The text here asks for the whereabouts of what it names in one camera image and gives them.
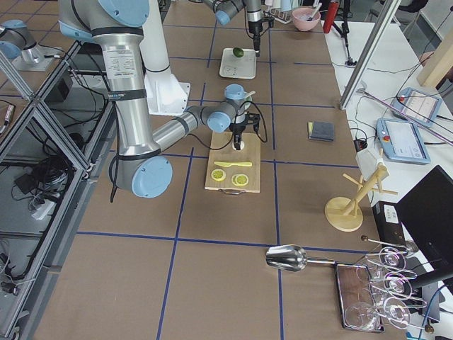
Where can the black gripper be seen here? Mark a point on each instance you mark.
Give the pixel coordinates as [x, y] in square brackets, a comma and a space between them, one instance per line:
[238, 128]
[254, 29]

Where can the white steamed bun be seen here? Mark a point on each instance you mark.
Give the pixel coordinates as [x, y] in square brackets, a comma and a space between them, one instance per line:
[237, 149]

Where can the white plastic spoon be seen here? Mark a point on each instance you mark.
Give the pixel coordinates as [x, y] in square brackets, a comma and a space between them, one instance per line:
[250, 94]

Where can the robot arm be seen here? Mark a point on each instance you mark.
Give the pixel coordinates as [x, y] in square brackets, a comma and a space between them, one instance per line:
[122, 29]
[224, 11]

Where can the light green bowl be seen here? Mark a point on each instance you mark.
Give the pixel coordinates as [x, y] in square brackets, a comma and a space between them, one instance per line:
[246, 104]

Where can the pink bowl with ice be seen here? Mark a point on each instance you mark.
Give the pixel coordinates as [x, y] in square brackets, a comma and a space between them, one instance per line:
[304, 19]

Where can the steel tube in bowl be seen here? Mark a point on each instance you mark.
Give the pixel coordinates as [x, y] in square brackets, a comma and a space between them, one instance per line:
[316, 8]

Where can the green avocado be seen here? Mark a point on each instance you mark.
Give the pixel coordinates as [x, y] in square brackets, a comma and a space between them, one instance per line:
[238, 52]

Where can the white bear print tray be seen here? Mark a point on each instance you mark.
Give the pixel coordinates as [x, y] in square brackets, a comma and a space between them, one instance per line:
[238, 67]

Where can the yellow plastic knife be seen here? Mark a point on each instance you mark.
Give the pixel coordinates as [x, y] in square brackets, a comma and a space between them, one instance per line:
[227, 164]

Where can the wooden cutting board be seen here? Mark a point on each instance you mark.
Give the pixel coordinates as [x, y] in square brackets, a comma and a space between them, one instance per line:
[222, 151]

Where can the lemon slice under upper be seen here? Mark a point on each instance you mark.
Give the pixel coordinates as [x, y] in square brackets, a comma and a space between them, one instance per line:
[233, 180]

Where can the lower lemon slice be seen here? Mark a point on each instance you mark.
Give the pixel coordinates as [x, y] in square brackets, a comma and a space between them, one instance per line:
[218, 175]

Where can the grey folded cloth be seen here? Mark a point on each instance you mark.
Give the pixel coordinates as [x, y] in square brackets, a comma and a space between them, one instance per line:
[323, 131]

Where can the red cylinder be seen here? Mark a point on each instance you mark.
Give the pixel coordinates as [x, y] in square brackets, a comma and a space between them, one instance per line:
[330, 16]

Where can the black tripod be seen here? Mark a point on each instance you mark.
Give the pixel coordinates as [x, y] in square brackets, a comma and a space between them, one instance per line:
[344, 30]

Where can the wooden mug tree stand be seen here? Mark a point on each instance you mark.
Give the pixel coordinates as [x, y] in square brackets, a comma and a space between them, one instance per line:
[343, 213]

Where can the metal scoop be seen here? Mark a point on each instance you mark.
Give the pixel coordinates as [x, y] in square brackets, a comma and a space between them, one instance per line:
[292, 257]

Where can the near teach pendant tablet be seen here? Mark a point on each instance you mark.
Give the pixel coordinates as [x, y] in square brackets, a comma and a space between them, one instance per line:
[401, 141]

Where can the teach pendant tablet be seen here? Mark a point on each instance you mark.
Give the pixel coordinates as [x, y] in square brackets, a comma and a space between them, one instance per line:
[419, 105]
[401, 141]

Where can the far teach pendant tablet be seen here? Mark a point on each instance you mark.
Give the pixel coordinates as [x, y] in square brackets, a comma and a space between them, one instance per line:
[419, 105]

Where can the black laptop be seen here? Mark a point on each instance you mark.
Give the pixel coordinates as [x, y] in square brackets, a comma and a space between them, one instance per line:
[426, 212]

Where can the black glass rack tray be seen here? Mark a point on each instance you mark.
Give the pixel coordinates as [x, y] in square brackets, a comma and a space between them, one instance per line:
[352, 283]

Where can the wine glass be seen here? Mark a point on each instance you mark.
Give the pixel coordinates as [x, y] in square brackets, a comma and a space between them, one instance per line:
[364, 317]

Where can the aluminium frame post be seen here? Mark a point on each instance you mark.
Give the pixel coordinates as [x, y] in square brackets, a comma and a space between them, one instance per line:
[383, 20]

